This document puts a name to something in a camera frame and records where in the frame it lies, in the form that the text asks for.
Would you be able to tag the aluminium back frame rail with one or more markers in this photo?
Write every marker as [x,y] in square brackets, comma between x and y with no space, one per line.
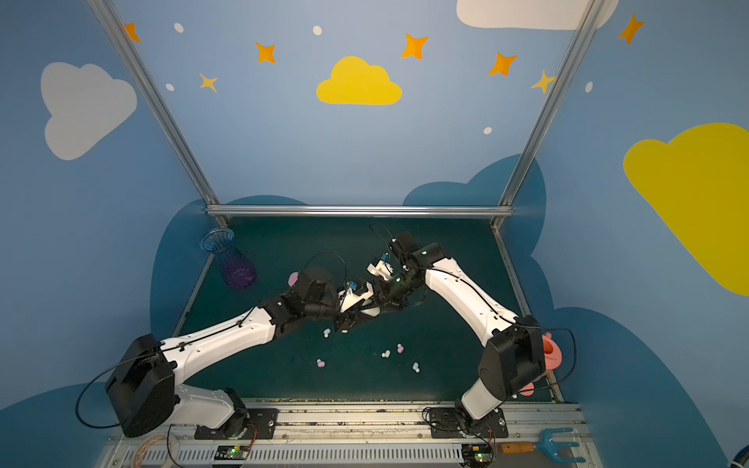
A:
[233,211]

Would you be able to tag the front aluminium rail bed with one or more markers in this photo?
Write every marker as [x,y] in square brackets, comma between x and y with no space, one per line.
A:
[356,434]

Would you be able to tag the aluminium frame post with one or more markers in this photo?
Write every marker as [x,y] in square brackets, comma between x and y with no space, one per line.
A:
[115,30]
[568,68]

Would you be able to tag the aluminium left frame post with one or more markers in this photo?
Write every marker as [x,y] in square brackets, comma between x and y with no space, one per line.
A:
[115,30]

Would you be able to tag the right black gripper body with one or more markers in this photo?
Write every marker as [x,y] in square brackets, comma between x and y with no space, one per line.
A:
[381,287]

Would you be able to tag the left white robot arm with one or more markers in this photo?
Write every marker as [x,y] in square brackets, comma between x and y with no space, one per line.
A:
[149,388]

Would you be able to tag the pink earbud charging case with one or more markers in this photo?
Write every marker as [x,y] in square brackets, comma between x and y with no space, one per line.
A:
[292,279]

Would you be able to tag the blue toy garden fork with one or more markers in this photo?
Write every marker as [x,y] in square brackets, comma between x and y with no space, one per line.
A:
[548,445]

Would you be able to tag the right green circuit board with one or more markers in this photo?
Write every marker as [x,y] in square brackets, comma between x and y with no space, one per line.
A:
[477,455]

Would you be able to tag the purple ribbed glass vase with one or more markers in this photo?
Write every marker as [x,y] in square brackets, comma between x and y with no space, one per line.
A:
[236,270]

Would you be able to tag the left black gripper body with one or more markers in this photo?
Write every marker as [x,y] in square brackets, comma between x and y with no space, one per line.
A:
[342,314]

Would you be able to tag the aluminium right frame post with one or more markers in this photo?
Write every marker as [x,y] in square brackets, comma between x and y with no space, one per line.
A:
[568,68]

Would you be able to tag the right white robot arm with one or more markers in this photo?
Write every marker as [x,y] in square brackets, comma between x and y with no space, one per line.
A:
[515,353]

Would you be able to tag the pink toy watering can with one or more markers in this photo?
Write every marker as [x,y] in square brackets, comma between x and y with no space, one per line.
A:
[553,358]

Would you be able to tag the mint green earbud case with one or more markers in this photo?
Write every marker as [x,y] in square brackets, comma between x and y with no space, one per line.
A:
[370,311]

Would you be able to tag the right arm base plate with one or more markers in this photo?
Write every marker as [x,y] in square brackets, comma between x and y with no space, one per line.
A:
[454,423]

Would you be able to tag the green circuit board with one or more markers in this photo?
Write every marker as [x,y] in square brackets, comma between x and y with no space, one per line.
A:
[477,455]
[224,453]

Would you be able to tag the left green circuit board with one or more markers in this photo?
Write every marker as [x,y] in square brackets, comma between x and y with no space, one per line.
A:
[224,453]

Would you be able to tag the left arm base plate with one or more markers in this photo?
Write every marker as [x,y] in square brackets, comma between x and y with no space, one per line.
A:
[244,425]

